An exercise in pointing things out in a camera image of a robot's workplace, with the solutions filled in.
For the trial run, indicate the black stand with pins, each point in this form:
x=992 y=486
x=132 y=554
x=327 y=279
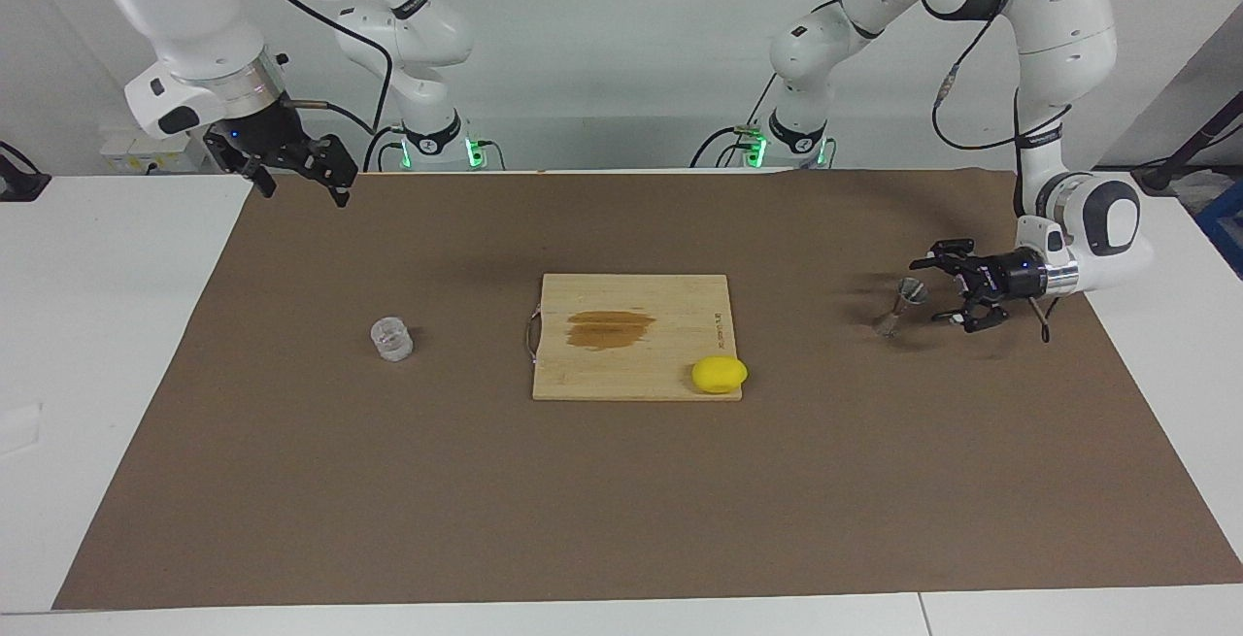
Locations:
x=1160 y=175

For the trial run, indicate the black table clamp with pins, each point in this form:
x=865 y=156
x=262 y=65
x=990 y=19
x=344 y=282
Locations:
x=19 y=184

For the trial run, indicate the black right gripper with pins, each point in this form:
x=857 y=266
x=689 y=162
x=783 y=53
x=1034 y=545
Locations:
x=267 y=131

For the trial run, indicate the wooden cutting board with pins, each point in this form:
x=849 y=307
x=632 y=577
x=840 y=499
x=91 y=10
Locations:
x=631 y=374

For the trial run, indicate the white socket box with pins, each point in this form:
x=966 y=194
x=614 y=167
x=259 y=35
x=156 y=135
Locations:
x=126 y=155

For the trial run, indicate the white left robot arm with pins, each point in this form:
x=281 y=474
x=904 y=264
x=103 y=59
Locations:
x=1058 y=24

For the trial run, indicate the white paper sticker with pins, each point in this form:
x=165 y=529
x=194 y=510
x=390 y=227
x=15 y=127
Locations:
x=19 y=430

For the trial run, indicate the clear glass cup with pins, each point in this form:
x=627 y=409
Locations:
x=391 y=340

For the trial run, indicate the brown table mat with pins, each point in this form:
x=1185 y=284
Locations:
x=621 y=500

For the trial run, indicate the yellow lemon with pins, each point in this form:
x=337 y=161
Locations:
x=720 y=375

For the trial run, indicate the steel jigger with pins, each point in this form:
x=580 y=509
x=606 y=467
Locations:
x=908 y=294

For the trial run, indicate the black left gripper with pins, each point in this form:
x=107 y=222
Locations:
x=1010 y=277

